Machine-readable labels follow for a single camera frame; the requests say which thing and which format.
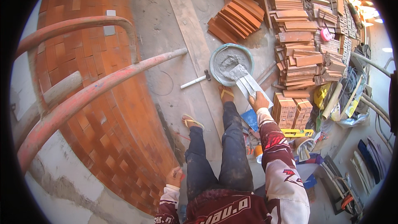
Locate person's legs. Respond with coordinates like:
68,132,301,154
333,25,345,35
181,85,255,201

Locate yellow spirit level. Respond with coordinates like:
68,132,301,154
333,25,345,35
280,128,315,138

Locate big heap of brick tiles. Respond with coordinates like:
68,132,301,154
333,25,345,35
264,0,365,91

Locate person's body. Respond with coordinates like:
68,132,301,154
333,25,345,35
154,159,311,224

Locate person's left hand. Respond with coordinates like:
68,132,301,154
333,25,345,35
166,166,184,188

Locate grey wall switch box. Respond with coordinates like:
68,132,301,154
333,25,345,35
103,10,116,37

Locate grey metal pipes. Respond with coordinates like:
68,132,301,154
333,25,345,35
351,51,395,153

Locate red metal scaffold frame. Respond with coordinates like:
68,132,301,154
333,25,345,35
14,16,188,175

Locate grey wet mortar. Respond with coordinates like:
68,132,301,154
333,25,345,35
215,48,251,81

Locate person's right hand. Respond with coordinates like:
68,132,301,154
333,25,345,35
248,91,270,113

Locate black tool tray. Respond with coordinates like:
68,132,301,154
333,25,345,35
320,156,365,216

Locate orange tape roll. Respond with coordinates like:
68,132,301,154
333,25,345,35
254,145,264,164

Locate steel plastering trowel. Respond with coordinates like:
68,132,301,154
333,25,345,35
229,64,274,109

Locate pink tape measure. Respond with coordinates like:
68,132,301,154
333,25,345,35
320,27,333,42

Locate blue plastic float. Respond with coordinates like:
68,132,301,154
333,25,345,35
240,109,259,132

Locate brown wooden strips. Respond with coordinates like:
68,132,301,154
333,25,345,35
255,61,280,91

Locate carton of brick tiles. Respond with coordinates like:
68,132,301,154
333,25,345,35
292,98,314,130
272,92,296,129

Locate heap of cables and bags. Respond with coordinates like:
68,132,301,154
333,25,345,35
313,66,374,129

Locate round grey mortar pan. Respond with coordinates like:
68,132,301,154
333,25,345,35
209,43,255,87

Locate long wooden plank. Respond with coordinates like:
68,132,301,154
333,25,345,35
159,0,227,140

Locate stack of leaning boards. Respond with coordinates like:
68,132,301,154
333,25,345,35
351,136,388,197

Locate slanted row of brick tiles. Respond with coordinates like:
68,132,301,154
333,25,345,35
207,0,266,45

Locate white handled hammer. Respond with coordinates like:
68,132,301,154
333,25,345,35
180,70,211,89

